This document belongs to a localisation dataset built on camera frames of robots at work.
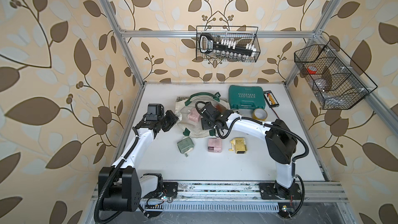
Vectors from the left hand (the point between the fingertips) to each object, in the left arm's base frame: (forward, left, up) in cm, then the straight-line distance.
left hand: (176, 115), depth 84 cm
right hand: (+1, -17, -9) cm, 19 cm away
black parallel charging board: (+23, -62, -13) cm, 67 cm away
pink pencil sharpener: (-12, -21, -11) cm, 27 cm away
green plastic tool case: (+22, -44, -10) cm, 50 cm away
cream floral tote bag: (+5, -6, -13) cm, 15 cm away
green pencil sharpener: (-13, -5, -11) cm, 17 cm away
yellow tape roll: (+8, -48, -13) cm, 50 cm away
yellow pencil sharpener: (-12, -35, -11) cm, 38 cm away
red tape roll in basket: (+17, -72, +19) cm, 76 cm away
